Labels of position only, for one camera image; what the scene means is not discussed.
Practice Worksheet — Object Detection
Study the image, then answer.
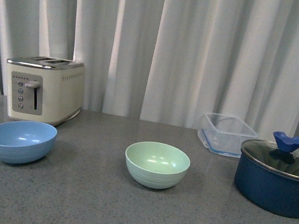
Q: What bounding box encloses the green bowl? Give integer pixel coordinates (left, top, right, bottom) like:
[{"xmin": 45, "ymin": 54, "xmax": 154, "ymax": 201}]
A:
[{"xmin": 125, "ymin": 141, "xmax": 190, "ymax": 189}]

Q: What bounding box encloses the clear plastic food container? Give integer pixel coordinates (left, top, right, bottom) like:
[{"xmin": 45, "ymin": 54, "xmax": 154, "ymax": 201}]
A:
[{"xmin": 197, "ymin": 113, "xmax": 258, "ymax": 158}]

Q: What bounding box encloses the cream four-slot toaster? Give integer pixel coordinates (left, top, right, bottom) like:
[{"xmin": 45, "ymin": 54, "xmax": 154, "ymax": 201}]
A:
[{"xmin": 6, "ymin": 56, "xmax": 85, "ymax": 125}]

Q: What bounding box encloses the blue bowl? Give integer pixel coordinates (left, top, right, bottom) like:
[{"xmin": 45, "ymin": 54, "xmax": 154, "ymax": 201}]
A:
[{"xmin": 0, "ymin": 121, "xmax": 57, "ymax": 164}]

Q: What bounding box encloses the glass lid with blue knob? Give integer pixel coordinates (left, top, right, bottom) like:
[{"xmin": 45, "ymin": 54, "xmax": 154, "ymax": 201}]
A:
[{"xmin": 241, "ymin": 131, "xmax": 299, "ymax": 180}]

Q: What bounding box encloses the dark blue saucepan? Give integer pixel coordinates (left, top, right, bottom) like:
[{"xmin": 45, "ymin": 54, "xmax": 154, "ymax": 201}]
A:
[{"xmin": 234, "ymin": 153, "xmax": 299, "ymax": 218}]

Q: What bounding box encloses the white pleated curtain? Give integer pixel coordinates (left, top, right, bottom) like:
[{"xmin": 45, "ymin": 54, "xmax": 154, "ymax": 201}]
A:
[{"xmin": 0, "ymin": 0, "xmax": 299, "ymax": 140}]

